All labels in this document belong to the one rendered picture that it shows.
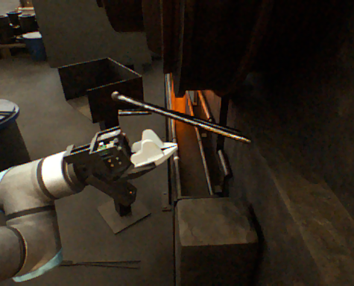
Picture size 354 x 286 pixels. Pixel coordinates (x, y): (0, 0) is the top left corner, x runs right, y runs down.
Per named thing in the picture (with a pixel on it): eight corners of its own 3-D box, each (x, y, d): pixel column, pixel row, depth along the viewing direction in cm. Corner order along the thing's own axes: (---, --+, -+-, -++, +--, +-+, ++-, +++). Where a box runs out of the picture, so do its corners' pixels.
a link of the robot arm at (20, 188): (23, 215, 62) (17, 172, 64) (74, 200, 61) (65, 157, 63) (-13, 220, 53) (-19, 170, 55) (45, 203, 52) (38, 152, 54)
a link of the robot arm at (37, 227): (-11, 291, 49) (-19, 220, 52) (39, 270, 60) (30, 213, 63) (31, 281, 47) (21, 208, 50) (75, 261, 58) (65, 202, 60)
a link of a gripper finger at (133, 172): (153, 166, 52) (110, 179, 53) (156, 172, 52) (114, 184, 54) (153, 151, 55) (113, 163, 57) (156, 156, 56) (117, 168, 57)
